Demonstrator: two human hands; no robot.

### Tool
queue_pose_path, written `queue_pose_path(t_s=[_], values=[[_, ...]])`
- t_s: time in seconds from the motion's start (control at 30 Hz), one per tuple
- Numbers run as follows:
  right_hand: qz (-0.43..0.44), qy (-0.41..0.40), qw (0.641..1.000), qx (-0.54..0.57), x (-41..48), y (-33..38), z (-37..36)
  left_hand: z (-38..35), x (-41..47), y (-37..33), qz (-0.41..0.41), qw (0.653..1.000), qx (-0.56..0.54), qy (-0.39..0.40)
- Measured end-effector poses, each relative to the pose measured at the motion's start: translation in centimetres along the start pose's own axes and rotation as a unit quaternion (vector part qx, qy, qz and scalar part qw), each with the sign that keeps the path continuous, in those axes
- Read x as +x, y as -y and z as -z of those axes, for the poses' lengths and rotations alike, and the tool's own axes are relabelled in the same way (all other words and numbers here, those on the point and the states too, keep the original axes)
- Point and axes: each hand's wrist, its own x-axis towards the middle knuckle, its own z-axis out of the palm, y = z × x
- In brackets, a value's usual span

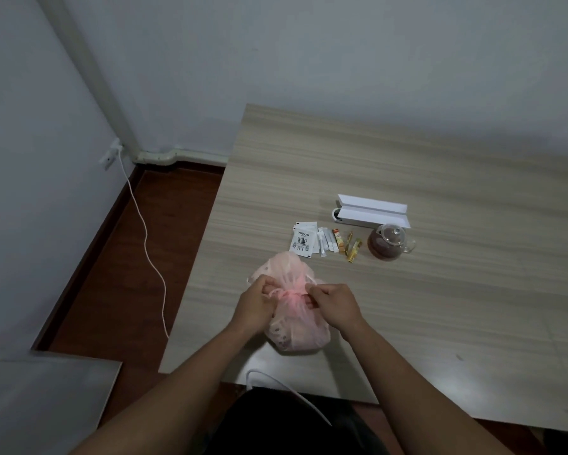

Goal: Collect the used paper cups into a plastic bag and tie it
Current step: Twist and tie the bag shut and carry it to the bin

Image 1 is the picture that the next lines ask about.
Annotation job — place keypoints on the person's right hand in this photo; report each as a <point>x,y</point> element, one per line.
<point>340,307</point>

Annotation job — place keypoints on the person's left hand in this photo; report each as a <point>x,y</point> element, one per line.
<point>251,305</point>

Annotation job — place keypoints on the person's right fingers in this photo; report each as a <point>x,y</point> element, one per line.
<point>318,298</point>

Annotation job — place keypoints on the person's left fingers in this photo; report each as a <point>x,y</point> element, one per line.
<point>270,289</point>

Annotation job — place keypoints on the pink plastic bag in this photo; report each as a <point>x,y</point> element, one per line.
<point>293,329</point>

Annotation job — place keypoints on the person's left forearm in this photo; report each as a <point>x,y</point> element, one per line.
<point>179,398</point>

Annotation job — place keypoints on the person's right forearm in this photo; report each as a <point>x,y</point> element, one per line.
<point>416,402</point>

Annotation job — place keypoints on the white stick sachet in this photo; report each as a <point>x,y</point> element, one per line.
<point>332,241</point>
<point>323,242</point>

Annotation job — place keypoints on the yellow stick sachet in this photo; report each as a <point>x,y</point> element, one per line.
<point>354,251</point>

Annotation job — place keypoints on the white printed tea sachet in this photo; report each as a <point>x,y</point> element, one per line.
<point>303,239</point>

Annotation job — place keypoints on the orange stick sachet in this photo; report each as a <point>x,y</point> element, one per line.
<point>341,241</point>

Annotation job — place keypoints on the glass teapot with brown tea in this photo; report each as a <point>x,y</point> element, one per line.
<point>386,246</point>

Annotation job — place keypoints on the open white box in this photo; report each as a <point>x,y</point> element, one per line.
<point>371,210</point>

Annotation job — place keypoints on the person's black clothing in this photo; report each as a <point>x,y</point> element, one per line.
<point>288,428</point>

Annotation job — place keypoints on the grey board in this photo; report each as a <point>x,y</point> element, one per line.
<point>42,402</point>

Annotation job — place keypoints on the white wall socket plug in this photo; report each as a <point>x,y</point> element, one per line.
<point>110,155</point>

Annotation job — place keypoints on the white wall pipe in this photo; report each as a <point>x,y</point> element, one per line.
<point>108,89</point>

